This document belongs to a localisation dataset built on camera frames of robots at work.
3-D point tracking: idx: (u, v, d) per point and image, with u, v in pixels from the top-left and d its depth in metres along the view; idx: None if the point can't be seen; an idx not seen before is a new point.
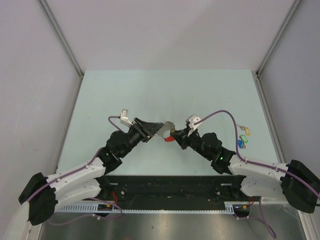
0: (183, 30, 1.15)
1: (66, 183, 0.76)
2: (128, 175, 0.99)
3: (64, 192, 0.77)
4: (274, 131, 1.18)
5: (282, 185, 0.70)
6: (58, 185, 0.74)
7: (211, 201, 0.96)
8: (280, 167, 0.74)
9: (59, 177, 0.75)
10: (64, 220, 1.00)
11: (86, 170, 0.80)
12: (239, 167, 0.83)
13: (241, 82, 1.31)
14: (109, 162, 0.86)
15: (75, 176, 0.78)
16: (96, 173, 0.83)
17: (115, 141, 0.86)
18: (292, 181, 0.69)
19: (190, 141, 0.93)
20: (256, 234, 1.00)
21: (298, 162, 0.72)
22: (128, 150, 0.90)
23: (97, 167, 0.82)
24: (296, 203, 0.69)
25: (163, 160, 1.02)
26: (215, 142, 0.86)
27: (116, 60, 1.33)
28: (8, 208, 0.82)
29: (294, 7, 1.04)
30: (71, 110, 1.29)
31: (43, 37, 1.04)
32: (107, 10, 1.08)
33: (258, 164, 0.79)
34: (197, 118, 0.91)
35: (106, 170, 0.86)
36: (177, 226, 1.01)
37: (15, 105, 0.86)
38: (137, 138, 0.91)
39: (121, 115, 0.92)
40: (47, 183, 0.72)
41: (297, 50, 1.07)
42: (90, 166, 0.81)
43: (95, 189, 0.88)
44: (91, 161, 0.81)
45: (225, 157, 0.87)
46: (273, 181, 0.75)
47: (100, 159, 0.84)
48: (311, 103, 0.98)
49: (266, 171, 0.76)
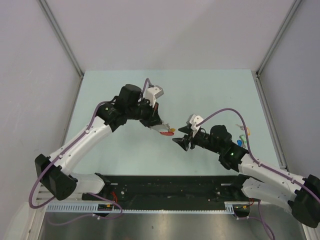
0: (183, 30, 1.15)
1: (71, 156, 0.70)
2: (125, 176, 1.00)
3: (73, 168, 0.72)
4: (274, 131, 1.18)
5: (296, 198, 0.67)
6: (63, 162, 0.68)
7: (211, 201, 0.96)
8: (296, 180, 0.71)
9: (61, 153, 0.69)
10: (64, 220, 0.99)
11: (88, 136, 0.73)
12: (251, 168, 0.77)
13: (241, 83, 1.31)
14: (112, 117, 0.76)
15: (78, 146, 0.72)
16: (102, 134, 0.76)
17: (127, 90, 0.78)
18: (306, 195, 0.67)
19: (196, 141, 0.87)
20: (254, 233, 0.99)
21: (315, 178, 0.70)
22: (133, 112, 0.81)
23: (99, 129, 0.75)
24: (302, 217, 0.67)
25: (162, 161, 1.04)
26: (225, 135, 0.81)
27: (116, 60, 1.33)
28: (7, 209, 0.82)
29: (294, 7, 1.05)
30: (70, 111, 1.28)
31: (43, 37, 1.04)
32: (107, 11, 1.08)
33: (273, 170, 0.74)
34: (197, 118, 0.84)
35: (112, 125, 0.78)
36: (176, 226, 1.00)
37: (16, 106, 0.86)
38: (144, 110, 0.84)
39: (155, 91, 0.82)
40: (51, 163, 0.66)
41: (298, 49, 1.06)
42: (90, 130, 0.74)
43: (99, 184, 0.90)
44: (90, 123, 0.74)
45: (236, 153, 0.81)
46: (285, 191, 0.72)
47: (100, 115, 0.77)
48: (311, 102, 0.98)
49: (279, 180, 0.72)
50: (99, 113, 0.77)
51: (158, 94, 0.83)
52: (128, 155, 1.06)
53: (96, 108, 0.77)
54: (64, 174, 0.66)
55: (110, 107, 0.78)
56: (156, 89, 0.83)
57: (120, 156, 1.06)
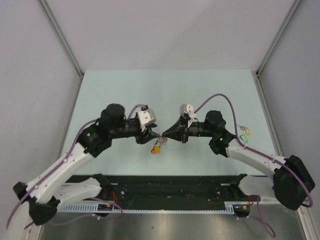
0: (183, 29, 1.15)
1: (47, 187, 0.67)
2: (129, 175, 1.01)
3: (52, 196, 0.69)
4: (274, 131, 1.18)
5: (274, 176, 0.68)
6: (39, 192, 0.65)
7: (210, 201, 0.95)
8: (277, 159, 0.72)
9: (36, 183, 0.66)
10: (64, 220, 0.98)
11: (66, 165, 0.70)
12: (236, 150, 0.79)
13: (241, 83, 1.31)
14: (94, 144, 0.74)
15: (56, 175, 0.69)
16: (81, 162, 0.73)
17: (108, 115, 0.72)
18: (285, 174, 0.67)
19: (191, 132, 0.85)
20: (255, 234, 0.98)
21: (297, 158, 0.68)
22: (117, 133, 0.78)
23: (79, 157, 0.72)
24: (285, 198, 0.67)
25: (164, 161, 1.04)
26: (219, 120, 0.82)
27: (116, 60, 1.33)
28: (7, 209, 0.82)
29: (294, 7, 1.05)
30: (71, 111, 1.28)
31: (42, 36, 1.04)
32: (107, 11, 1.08)
33: (256, 151, 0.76)
34: (189, 106, 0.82)
35: (93, 151, 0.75)
36: (177, 226, 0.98)
37: (15, 106, 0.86)
38: (132, 131, 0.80)
39: (147, 119, 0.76)
40: (26, 193, 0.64)
41: (298, 48, 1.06)
42: (69, 159, 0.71)
43: (96, 188, 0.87)
44: (69, 151, 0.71)
45: (225, 138, 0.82)
46: (267, 171, 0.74)
47: (81, 142, 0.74)
48: (310, 102, 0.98)
49: (261, 160, 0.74)
50: (80, 138, 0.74)
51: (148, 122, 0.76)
52: (129, 155, 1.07)
53: (78, 134, 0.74)
54: (40, 205, 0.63)
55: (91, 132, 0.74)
56: (146, 116, 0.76)
57: (120, 156, 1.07)
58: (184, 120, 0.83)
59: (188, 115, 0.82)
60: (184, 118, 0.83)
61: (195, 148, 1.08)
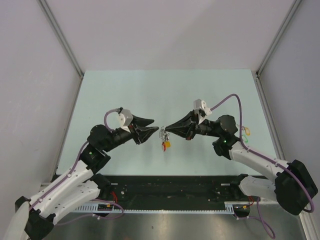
0: (183, 29, 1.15)
1: (51, 200, 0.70)
2: (128, 175, 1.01)
3: (53, 209, 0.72)
4: (274, 132, 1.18)
5: (277, 180, 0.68)
6: (42, 206, 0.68)
7: (211, 201, 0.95)
8: (280, 163, 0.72)
9: (41, 197, 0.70)
10: (64, 220, 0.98)
11: (70, 180, 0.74)
12: (240, 153, 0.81)
13: (241, 83, 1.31)
14: (95, 162, 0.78)
15: (60, 188, 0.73)
16: (83, 177, 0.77)
17: (95, 135, 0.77)
18: (288, 178, 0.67)
19: (199, 130, 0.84)
20: (254, 234, 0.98)
21: (300, 163, 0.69)
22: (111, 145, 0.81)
23: (81, 173, 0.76)
24: (286, 202, 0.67)
25: (165, 161, 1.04)
26: (231, 128, 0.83)
27: (116, 60, 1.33)
28: (7, 209, 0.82)
29: (294, 8, 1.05)
30: (71, 111, 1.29)
31: (42, 35, 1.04)
32: (107, 10, 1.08)
33: (259, 155, 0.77)
34: (204, 103, 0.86)
35: (94, 169, 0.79)
36: (177, 226, 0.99)
37: (15, 105, 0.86)
38: (125, 137, 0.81)
39: (122, 120, 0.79)
40: (30, 207, 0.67)
41: (298, 49, 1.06)
42: (72, 174, 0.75)
43: (94, 191, 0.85)
44: (72, 167, 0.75)
45: (229, 141, 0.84)
46: (269, 175, 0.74)
47: (84, 160, 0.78)
48: (311, 102, 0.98)
49: (264, 164, 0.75)
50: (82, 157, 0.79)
51: (126, 123, 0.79)
52: (129, 156, 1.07)
53: (80, 153, 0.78)
54: (42, 219, 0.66)
55: (89, 152, 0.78)
56: (121, 118, 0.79)
57: (120, 156, 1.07)
58: (195, 116, 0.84)
59: (204, 110, 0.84)
60: (196, 114, 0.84)
61: (194, 148, 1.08)
